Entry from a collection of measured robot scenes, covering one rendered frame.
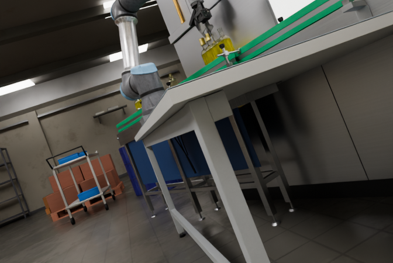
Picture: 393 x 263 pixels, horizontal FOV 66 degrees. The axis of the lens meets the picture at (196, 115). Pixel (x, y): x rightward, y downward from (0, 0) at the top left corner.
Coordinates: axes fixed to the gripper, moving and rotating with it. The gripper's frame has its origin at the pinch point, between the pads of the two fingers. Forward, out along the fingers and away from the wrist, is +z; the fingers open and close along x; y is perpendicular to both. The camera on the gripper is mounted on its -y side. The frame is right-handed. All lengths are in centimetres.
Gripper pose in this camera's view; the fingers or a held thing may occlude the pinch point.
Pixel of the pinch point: (206, 35)
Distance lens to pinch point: 192.4
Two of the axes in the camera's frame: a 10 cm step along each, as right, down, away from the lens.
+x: 7.7, -2.8, 5.8
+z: 3.7, 9.3, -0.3
